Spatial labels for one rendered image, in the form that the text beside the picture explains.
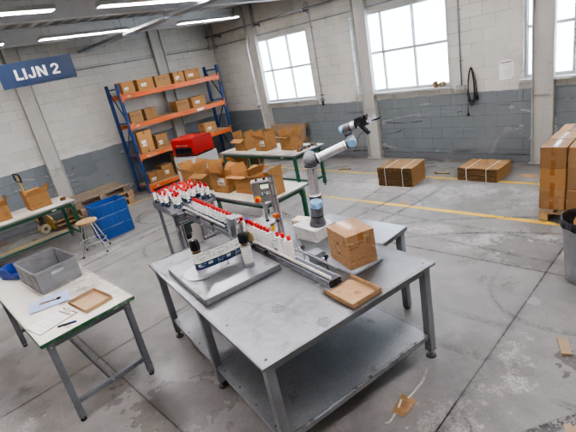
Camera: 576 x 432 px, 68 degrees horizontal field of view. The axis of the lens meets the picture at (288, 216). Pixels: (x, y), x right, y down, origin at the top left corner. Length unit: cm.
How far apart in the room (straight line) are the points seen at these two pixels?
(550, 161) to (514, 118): 254
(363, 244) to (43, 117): 843
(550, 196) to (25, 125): 945
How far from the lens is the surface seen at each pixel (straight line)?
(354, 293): 299
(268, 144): 826
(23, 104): 1050
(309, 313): 288
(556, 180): 580
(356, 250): 320
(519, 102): 809
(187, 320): 439
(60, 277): 459
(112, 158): 1107
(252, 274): 339
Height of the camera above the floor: 242
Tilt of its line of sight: 20 degrees down
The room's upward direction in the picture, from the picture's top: 12 degrees counter-clockwise
